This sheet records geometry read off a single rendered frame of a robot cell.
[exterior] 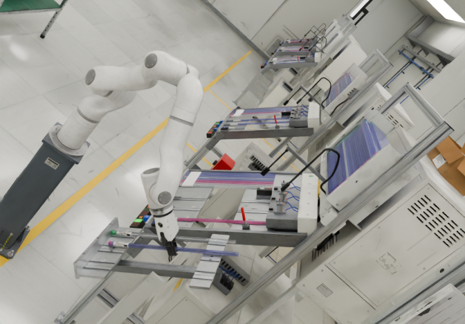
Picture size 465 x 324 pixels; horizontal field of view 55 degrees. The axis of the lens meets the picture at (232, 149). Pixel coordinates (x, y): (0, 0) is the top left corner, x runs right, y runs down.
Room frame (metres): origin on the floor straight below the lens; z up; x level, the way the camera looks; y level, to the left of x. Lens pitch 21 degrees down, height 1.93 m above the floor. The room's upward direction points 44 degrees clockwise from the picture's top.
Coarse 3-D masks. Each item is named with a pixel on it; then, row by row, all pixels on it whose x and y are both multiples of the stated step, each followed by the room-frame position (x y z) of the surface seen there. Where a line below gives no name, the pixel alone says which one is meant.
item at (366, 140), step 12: (360, 132) 2.11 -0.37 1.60; (372, 132) 2.06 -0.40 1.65; (348, 144) 2.10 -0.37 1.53; (360, 144) 1.97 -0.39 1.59; (372, 144) 1.85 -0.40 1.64; (384, 144) 1.97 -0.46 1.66; (336, 156) 2.07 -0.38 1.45; (348, 156) 1.95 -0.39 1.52; (360, 156) 1.84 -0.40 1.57; (348, 168) 1.83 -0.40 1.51; (336, 180) 1.81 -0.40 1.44
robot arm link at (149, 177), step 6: (150, 168) 1.42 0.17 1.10; (156, 168) 1.41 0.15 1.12; (144, 174) 1.36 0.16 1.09; (150, 174) 1.36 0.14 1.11; (156, 174) 1.37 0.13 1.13; (144, 180) 1.36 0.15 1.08; (150, 180) 1.35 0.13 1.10; (156, 180) 1.36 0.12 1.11; (144, 186) 1.36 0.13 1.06; (150, 186) 1.35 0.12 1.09; (150, 204) 1.36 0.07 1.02
